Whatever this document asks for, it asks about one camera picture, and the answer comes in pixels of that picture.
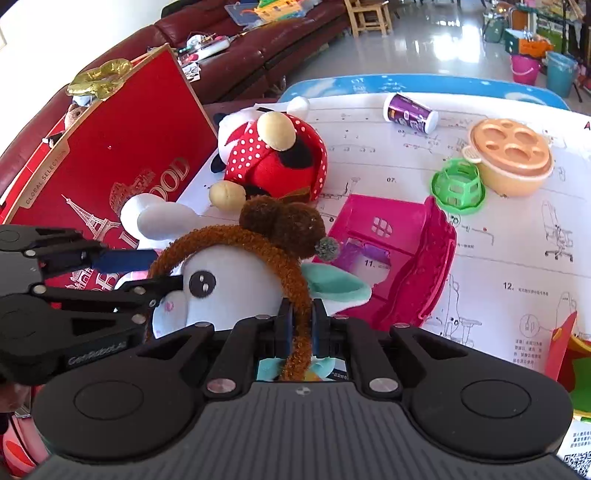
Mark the colourful foam frog box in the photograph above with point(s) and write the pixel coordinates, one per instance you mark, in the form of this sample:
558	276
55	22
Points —
565	350

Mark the blue bucket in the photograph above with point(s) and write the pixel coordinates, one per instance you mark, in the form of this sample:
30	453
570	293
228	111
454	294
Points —
561	74

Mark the pink bucket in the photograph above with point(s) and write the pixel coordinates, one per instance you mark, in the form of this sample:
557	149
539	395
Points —
525	70

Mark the red polka dot mouse plush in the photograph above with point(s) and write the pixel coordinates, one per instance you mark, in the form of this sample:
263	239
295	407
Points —
277	175

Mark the white instruction sheet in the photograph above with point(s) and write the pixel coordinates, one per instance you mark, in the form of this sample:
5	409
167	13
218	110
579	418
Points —
508	240

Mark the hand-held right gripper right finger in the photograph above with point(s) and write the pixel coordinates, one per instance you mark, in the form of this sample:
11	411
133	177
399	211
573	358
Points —
318	325

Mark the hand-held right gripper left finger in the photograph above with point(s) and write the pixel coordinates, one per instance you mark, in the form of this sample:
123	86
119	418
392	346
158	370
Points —
287	325

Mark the purple cup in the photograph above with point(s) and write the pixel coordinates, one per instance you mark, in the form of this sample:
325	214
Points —
408	113

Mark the green orange storage crate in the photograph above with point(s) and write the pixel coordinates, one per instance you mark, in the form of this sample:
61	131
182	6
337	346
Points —
526	44

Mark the red gift box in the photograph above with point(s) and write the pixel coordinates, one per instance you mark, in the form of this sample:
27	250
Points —
129	138

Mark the pink toy house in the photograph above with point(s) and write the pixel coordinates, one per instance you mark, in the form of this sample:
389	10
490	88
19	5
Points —
369	217

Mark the pile of small toys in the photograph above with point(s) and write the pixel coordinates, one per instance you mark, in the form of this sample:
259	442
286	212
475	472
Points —
203	48

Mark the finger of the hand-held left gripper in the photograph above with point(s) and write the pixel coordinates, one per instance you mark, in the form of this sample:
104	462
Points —
106	302
124	261

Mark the teal bag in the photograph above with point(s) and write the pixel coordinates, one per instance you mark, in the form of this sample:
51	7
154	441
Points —
494	27

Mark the dark red leather sofa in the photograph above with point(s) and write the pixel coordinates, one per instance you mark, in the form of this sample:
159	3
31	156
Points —
258	50

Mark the yellow green toy set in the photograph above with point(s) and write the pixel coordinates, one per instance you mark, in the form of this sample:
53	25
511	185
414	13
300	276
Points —
281	9

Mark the green toy basket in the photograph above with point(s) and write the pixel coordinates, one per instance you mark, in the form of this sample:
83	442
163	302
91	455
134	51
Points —
457	184

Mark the gold ribbon bow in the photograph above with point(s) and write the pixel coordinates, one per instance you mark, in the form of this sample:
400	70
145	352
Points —
99	78

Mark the small brown plush toy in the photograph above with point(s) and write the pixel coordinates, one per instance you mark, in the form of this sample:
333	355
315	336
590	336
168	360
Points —
75	115

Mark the blue printed table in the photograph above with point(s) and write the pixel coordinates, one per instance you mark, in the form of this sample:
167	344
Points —
415	84

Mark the wooden chair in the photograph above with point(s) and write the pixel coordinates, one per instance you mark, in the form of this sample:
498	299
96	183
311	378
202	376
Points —
369	16

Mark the white plush with brown headband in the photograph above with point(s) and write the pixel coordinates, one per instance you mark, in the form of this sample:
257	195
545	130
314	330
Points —
231	281

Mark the orange toy pot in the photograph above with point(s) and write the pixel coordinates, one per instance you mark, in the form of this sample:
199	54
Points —
512	157

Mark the cluttered shelf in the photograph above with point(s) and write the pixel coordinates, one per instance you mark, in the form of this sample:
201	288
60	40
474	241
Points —
558	21

